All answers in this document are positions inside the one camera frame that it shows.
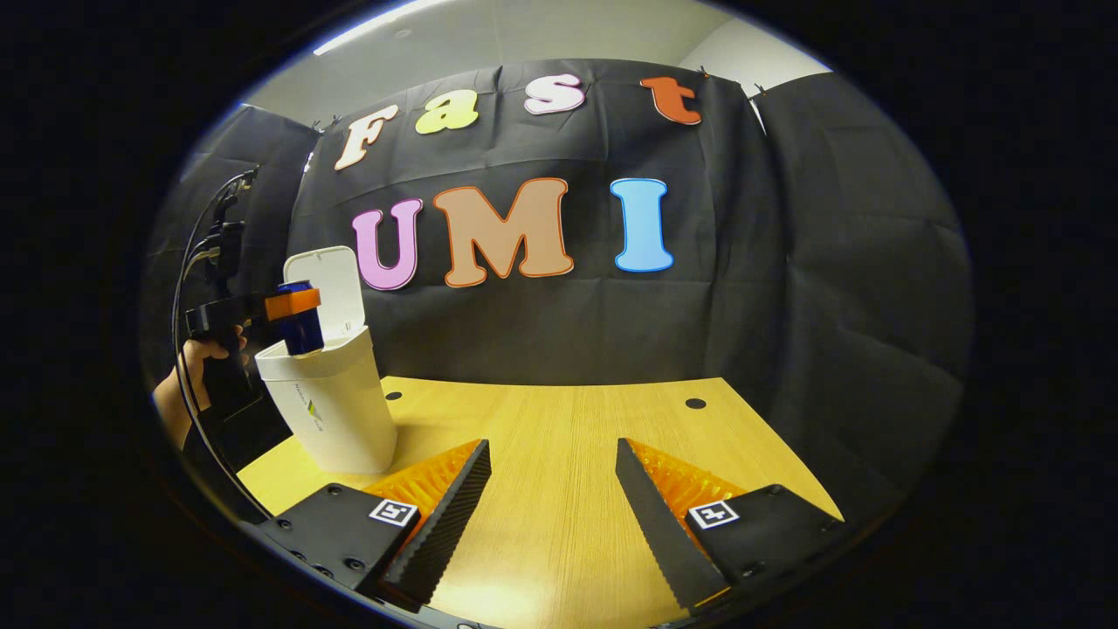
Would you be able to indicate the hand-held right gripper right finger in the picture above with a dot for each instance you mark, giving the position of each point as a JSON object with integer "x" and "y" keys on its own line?
{"x": 655, "y": 524}

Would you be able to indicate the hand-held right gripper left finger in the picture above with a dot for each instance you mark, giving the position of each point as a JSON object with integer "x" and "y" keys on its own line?
{"x": 441, "y": 524}

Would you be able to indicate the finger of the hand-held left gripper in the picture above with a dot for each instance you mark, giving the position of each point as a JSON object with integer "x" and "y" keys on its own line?
{"x": 293, "y": 305}

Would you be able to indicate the white desktop garbage bin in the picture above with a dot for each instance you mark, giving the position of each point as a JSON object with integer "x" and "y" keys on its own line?
{"x": 336, "y": 411}

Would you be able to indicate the wooden desktop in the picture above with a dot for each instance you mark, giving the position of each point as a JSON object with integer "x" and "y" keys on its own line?
{"x": 568, "y": 454}

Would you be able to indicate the black backdrop cloth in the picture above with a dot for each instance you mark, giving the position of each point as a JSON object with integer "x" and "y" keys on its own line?
{"x": 786, "y": 288}

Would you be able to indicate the ceiling light panel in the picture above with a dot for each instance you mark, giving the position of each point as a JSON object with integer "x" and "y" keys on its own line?
{"x": 376, "y": 24}

